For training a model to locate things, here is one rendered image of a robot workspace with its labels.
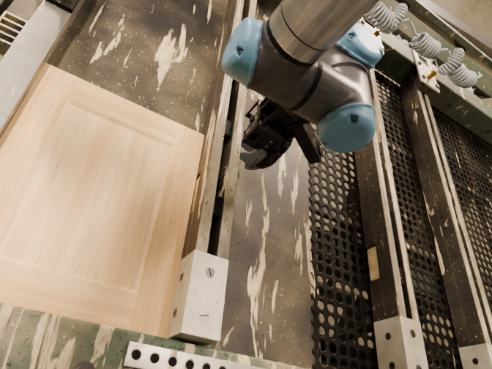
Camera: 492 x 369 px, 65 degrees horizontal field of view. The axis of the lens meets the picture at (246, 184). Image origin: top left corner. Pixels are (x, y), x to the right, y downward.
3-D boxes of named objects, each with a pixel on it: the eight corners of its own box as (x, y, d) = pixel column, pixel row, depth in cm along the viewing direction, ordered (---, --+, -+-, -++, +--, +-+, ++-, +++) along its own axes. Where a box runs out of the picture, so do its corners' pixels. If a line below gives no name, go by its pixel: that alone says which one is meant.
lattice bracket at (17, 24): (-15, 47, 64) (-14, 34, 62) (4, 23, 68) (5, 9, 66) (11, 58, 66) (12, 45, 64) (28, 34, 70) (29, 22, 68)
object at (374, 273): (370, 281, 87) (380, 277, 85) (366, 249, 92) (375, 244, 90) (379, 285, 88) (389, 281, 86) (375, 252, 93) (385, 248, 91)
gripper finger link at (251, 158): (226, 158, 80) (249, 133, 74) (250, 168, 83) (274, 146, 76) (225, 170, 79) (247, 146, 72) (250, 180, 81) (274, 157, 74)
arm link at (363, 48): (349, 42, 51) (344, 7, 56) (299, 94, 59) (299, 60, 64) (391, 69, 54) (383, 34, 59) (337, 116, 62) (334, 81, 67)
